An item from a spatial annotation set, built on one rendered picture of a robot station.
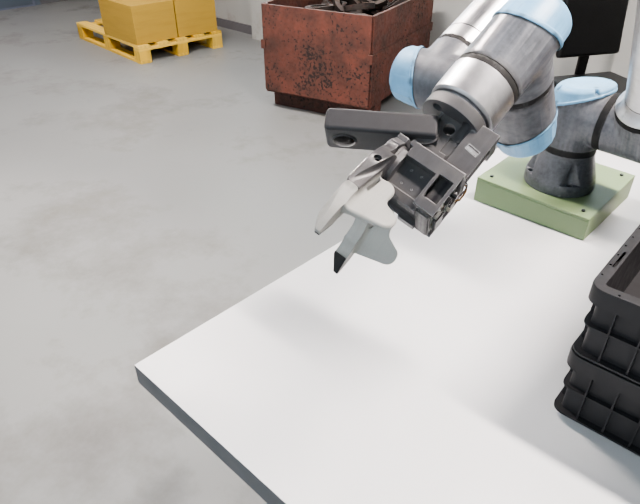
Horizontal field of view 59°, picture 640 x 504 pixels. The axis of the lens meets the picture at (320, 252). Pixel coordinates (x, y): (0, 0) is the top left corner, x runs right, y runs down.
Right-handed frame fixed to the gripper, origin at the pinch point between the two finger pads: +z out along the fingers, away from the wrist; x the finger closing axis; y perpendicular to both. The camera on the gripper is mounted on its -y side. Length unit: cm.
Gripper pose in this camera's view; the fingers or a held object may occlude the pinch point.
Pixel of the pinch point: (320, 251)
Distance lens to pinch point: 57.0
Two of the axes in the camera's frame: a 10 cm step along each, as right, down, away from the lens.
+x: 1.4, 2.7, 9.5
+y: 7.6, 5.9, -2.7
